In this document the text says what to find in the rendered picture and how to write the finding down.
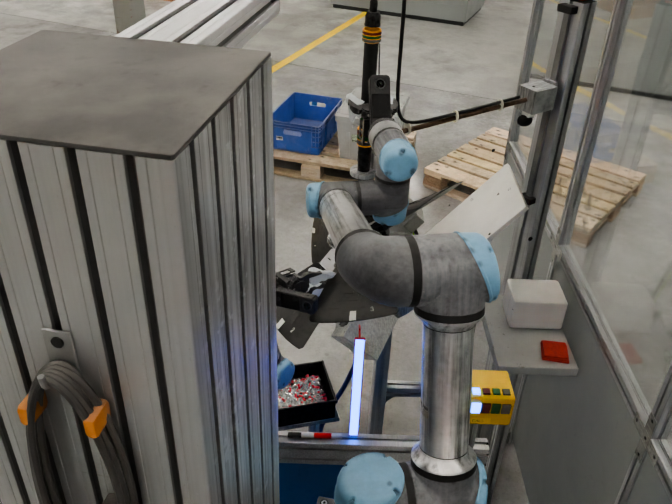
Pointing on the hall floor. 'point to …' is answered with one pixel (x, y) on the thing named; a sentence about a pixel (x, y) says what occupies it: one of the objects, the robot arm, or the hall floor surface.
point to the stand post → (379, 389)
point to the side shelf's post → (499, 444)
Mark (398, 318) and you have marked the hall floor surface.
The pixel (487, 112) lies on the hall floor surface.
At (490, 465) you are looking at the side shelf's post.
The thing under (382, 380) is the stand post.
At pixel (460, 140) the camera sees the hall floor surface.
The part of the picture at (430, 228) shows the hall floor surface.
